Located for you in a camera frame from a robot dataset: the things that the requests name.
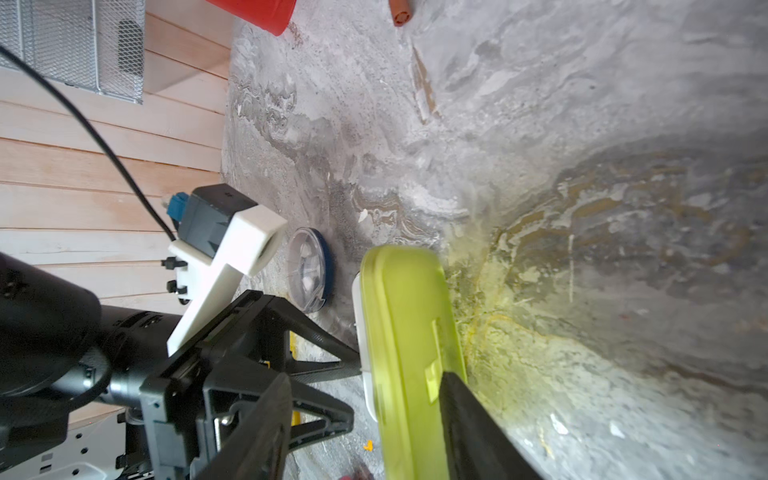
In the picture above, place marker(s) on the round dark blue pillbox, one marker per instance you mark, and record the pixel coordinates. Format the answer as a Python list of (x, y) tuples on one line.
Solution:
[(310, 269)]

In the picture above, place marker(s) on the red pen cup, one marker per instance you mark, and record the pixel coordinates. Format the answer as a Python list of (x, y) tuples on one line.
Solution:
[(272, 16)]

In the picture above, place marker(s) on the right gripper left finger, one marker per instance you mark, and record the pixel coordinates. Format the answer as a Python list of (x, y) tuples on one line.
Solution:
[(259, 445)]

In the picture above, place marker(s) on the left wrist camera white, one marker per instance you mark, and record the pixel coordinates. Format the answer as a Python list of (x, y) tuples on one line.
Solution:
[(222, 237)]

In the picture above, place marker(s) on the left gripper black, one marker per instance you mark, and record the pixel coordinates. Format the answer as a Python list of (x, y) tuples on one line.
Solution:
[(194, 401)]

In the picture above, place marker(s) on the brown handled screwdriver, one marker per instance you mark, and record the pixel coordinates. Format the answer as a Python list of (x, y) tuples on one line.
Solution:
[(401, 12)]

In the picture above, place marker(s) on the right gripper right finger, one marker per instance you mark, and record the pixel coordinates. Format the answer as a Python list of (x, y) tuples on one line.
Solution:
[(476, 447)]

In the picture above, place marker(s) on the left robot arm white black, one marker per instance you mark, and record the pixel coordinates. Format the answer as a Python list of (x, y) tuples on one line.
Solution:
[(61, 349)]

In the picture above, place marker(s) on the white wire shelf rack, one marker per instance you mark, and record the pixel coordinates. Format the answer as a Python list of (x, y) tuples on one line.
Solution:
[(95, 45)]

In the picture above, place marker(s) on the green lid white pillbox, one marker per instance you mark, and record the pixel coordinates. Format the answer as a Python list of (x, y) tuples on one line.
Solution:
[(411, 340)]

